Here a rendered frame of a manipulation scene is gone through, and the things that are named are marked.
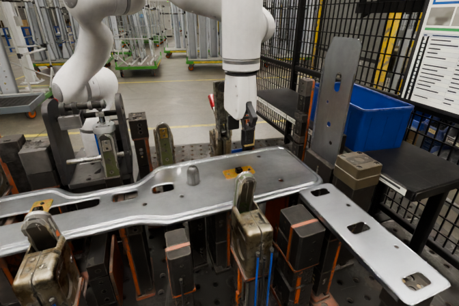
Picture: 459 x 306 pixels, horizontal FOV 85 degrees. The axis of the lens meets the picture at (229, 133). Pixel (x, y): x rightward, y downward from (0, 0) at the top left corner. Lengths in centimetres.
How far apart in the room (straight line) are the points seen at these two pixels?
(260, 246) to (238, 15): 44
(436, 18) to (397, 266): 64
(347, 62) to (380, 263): 44
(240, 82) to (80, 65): 62
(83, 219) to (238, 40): 49
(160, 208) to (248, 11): 45
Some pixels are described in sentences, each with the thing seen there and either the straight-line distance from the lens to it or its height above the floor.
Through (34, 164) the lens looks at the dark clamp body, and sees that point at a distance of 82.
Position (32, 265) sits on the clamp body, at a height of 104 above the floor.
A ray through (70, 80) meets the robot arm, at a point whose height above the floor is 119.
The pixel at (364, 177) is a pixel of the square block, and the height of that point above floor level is 103.
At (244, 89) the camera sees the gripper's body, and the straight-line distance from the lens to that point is 55.
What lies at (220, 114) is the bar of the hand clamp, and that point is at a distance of 76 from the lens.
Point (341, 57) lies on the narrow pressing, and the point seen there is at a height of 129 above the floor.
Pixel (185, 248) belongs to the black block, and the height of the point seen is 99.
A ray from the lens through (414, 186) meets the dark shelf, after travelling 73.
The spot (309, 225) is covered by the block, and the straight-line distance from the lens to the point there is 60.
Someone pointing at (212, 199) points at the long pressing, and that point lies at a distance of 60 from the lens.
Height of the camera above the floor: 139
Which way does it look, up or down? 25 degrees down
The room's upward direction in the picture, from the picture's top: straight up
